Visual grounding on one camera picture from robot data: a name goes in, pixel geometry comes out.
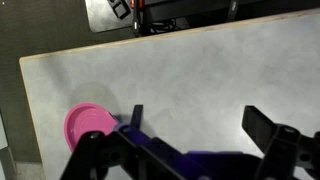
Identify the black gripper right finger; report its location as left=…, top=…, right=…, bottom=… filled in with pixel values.
left=241, top=104, right=320, bottom=180

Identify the black cable bundle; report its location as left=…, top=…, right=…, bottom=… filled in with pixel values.
left=146, top=18, right=178, bottom=35

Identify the orange clamp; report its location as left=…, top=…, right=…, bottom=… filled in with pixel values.
left=129, top=0, right=146, bottom=10

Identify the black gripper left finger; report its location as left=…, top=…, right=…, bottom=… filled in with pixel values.
left=60, top=104, right=189, bottom=180

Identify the pink plastic lid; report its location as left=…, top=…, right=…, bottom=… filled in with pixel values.
left=63, top=102, right=119, bottom=153

